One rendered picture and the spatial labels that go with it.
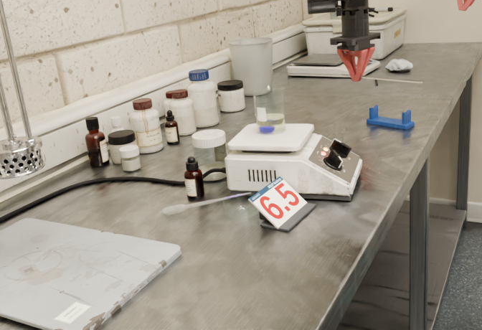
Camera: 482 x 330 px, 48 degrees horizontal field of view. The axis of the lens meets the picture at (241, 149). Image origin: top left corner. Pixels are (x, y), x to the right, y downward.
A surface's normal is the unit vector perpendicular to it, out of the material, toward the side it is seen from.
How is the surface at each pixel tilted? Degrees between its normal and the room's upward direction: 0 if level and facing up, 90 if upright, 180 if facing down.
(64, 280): 0
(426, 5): 90
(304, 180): 90
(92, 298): 0
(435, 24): 90
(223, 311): 0
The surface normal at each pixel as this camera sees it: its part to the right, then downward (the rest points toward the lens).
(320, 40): -0.46, 0.38
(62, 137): 0.88, 0.07
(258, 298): -0.09, -0.94
